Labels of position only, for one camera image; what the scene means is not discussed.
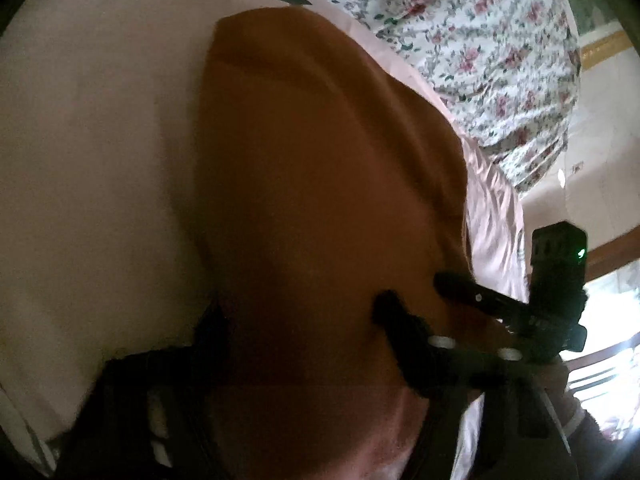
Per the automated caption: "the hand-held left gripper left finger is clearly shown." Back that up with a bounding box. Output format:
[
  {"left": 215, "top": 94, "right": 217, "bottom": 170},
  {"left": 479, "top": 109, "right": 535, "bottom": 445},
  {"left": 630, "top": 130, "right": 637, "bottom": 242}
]
[{"left": 55, "top": 345, "right": 216, "bottom": 480}]

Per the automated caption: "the pink bed sheet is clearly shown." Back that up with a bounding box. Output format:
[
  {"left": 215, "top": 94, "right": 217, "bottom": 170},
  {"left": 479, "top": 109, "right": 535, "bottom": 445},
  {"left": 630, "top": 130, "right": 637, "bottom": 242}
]
[{"left": 0, "top": 0, "right": 528, "bottom": 480}]

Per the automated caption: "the white floral quilt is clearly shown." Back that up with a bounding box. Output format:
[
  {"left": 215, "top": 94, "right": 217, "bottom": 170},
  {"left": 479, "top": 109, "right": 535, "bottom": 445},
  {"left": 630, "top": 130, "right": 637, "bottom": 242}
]
[{"left": 210, "top": 0, "right": 583, "bottom": 193}]

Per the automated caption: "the brown wooden rail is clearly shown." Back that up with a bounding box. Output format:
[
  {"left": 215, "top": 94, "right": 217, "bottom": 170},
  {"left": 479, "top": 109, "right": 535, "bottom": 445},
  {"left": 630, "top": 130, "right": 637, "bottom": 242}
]
[{"left": 585, "top": 232, "right": 640, "bottom": 281}]

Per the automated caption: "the person's right hand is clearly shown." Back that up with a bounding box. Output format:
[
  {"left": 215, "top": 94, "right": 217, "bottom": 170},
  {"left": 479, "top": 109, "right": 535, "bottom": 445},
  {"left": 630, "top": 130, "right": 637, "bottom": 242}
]
[{"left": 544, "top": 360, "right": 586, "bottom": 431}]

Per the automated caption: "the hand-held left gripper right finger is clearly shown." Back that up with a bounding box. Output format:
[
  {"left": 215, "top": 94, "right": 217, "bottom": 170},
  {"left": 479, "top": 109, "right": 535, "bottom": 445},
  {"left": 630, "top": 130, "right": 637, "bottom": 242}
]
[{"left": 372, "top": 290, "right": 581, "bottom": 480}]

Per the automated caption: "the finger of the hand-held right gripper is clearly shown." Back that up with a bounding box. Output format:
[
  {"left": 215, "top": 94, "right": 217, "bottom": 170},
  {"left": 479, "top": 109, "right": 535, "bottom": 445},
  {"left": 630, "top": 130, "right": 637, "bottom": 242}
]
[{"left": 434, "top": 271, "right": 533, "bottom": 333}]

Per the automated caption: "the orange knit sweater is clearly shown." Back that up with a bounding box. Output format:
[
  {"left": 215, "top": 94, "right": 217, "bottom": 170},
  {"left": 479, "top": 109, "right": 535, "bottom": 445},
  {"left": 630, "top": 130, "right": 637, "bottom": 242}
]
[{"left": 192, "top": 7, "right": 506, "bottom": 480}]

